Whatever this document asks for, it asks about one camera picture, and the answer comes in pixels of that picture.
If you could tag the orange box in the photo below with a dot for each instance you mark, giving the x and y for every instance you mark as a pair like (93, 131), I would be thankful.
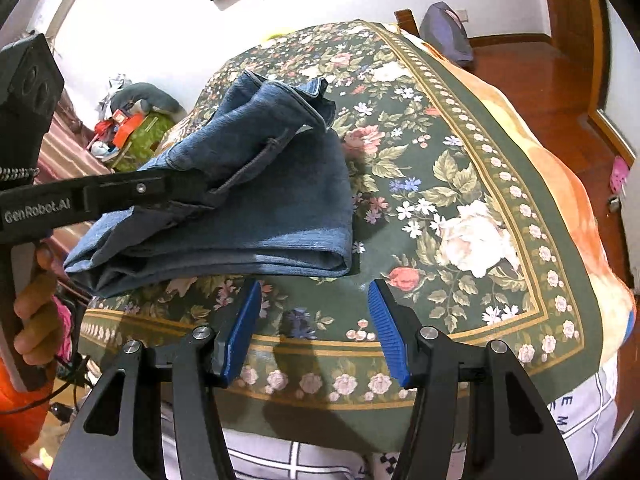
(129, 130)

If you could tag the grey backpack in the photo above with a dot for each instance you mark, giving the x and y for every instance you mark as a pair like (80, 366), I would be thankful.
(447, 35)

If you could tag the wooden bed post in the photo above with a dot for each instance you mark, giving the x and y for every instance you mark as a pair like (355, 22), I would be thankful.
(406, 22)

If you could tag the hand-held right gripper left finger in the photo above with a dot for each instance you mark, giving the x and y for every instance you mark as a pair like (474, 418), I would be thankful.
(242, 332)

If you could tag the pink hanging clothes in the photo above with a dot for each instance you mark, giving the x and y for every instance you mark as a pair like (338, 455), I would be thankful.
(64, 327)

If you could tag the blue denim pants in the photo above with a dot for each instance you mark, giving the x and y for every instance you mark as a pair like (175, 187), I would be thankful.
(280, 210)

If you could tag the pile of pale clothes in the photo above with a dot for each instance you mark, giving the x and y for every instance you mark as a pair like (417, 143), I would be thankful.
(115, 92)

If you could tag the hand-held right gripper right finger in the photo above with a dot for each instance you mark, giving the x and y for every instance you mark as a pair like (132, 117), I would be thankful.
(389, 335)

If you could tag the striped pink curtain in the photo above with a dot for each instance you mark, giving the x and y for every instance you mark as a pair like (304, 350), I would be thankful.
(67, 152)

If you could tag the green storage box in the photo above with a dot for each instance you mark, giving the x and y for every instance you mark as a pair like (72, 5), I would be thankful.
(145, 142)

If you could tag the green floral blanket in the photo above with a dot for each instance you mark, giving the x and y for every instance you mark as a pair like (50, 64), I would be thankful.
(450, 185)

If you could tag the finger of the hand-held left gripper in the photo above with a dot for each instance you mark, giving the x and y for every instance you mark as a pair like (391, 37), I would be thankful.
(150, 187)

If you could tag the person's left hand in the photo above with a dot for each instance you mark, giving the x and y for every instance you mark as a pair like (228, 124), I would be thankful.
(39, 320)

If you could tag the grey long pillow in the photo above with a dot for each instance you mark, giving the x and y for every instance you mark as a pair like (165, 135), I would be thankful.
(155, 97)

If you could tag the pink slipper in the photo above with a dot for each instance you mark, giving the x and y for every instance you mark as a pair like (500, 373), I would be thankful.
(619, 175)

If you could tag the white checked bed sheet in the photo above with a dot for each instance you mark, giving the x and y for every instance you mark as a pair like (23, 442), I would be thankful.
(300, 462)

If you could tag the brown wooden door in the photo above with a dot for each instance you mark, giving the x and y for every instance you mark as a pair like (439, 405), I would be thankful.
(570, 25)

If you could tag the white wardrobe door with hearts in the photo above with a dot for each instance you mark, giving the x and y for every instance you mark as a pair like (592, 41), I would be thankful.
(625, 75)

